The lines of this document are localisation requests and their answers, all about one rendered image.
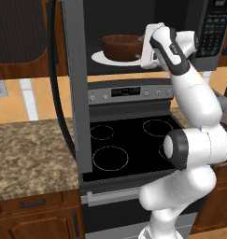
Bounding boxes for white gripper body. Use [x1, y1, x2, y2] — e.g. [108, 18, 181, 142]
[139, 21, 167, 70]

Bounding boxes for brown bowl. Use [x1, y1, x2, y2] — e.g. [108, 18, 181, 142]
[101, 34, 146, 63]

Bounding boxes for white round microwave plate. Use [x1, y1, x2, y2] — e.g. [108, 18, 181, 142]
[91, 49, 148, 67]

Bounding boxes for grey black microwave oven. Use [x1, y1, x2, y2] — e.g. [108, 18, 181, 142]
[82, 0, 226, 77]

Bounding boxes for grey microwave door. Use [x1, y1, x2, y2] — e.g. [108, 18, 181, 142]
[60, 0, 93, 175]

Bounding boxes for wooden cupboard door dark glass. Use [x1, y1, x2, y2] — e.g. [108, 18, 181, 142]
[0, 0, 69, 80]

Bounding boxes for dark oven door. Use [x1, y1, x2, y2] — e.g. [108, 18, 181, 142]
[80, 186, 200, 239]

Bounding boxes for steel cooker with oven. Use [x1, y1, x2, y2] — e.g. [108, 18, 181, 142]
[78, 77, 201, 239]

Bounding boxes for black glass hob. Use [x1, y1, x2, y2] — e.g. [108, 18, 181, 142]
[81, 114, 185, 185]

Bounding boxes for wooden drawer front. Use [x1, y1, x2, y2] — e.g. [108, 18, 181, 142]
[0, 190, 82, 220]
[211, 163, 227, 191]

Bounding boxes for black cupboard door handle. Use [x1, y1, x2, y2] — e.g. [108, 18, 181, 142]
[220, 36, 227, 58]
[72, 210, 80, 239]

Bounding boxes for black microwave door handle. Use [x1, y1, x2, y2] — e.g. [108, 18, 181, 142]
[47, 0, 78, 161]

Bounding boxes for steel oven door handle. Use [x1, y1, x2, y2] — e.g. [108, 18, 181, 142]
[86, 186, 148, 207]

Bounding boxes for black drawer handle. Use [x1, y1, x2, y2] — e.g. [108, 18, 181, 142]
[19, 198, 47, 210]

